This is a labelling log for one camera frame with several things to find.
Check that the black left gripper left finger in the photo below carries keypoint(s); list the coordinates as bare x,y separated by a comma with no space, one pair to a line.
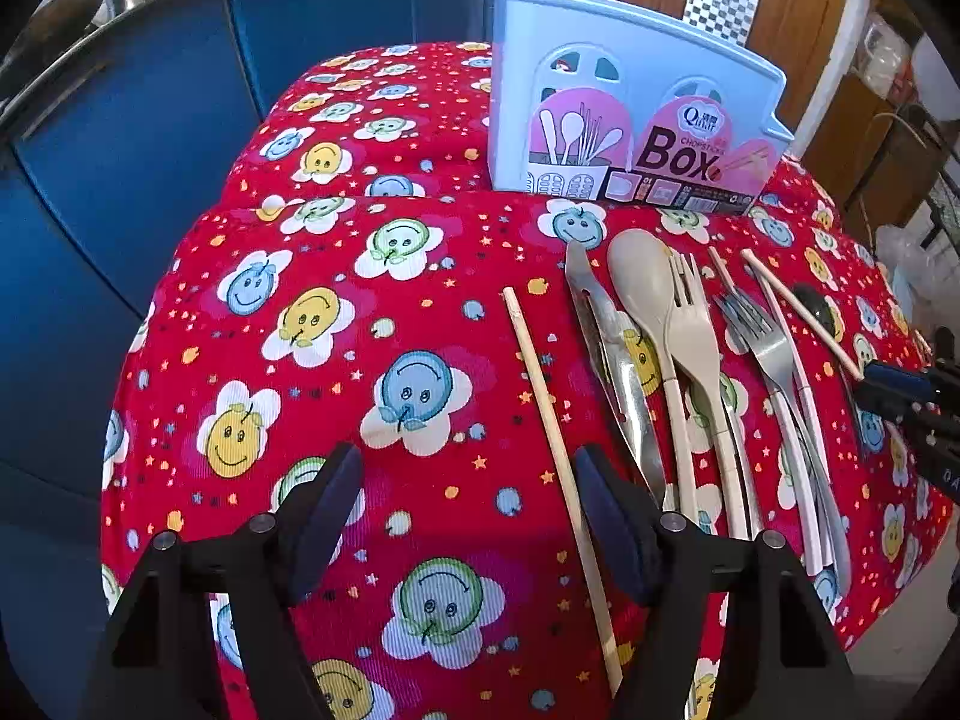
157,657

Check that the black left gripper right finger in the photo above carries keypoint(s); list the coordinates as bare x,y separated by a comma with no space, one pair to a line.
780,658

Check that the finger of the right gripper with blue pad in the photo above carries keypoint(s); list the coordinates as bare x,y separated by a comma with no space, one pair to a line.
891,391

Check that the wooden chopstick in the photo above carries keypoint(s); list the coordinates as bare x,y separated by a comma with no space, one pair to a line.
564,473
783,292

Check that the black spoon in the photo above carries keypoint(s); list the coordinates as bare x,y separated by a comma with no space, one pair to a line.
820,310

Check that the blue kitchen base cabinet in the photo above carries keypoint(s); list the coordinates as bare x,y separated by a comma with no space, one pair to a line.
107,159

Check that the steel fork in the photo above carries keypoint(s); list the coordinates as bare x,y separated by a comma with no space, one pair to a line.
742,316
779,361

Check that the wooden shelf unit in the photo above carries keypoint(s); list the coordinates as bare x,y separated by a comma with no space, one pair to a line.
881,131

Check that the beige plastic fork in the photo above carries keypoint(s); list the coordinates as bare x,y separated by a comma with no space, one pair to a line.
691,340

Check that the beige plastic spoon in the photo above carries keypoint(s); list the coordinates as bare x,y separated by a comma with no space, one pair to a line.
639,267

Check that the red smiley flower tablecloth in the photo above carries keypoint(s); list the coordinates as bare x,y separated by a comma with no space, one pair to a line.
348,287

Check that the light blue chopstick box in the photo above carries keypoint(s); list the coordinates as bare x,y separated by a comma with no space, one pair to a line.
601,100

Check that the dark wok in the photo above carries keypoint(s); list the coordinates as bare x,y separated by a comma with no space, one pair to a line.
46,36

